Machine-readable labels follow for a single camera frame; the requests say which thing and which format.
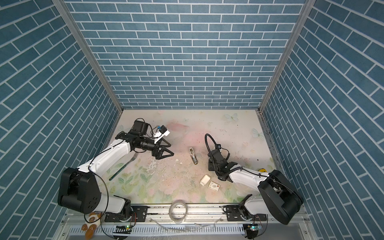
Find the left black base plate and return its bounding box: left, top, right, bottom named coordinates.
left=104, top=206, right=149, bottom=223

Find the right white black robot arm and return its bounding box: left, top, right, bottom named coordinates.
left=208, top=149, right=304, bottom=225

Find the white staple box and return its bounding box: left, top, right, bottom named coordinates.
left=209, top=181, right=220, bottom=192

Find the clear tape roll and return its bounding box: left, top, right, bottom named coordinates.
left=169, top=201, right=188, bottom=224

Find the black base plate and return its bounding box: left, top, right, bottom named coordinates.
left=104, top=206, right=149, bottom=223
left=222, top=205, right=267, bottom=222

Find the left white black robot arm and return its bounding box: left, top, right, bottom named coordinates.
left=58, top=119, right=174, bottom=220

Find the silver fork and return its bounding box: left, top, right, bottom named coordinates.
left=109, top=153, right=139, bottom=181

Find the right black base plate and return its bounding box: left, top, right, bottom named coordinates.
left=222, top=205, right=267, bottom=222

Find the brown white plush toy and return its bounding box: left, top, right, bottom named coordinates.
left=81, top=212, right=102, bottom=240

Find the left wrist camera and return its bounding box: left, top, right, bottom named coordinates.
left=153, top=125, right=170, bottom=144

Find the aluminium front rail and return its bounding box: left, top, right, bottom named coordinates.
left=61, top=203, right=310, bottom=226

